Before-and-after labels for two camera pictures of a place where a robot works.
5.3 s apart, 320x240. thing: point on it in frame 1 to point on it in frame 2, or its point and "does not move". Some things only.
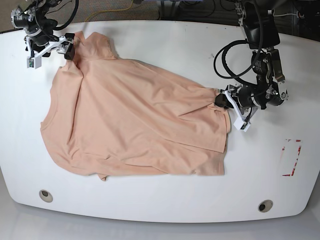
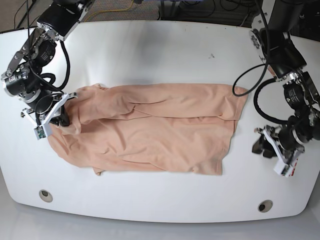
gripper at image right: (246, 99) to (286, 155)
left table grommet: (46, 196) does not move
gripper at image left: (45, 44) to (60, 100)
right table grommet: (265, 206) does not move
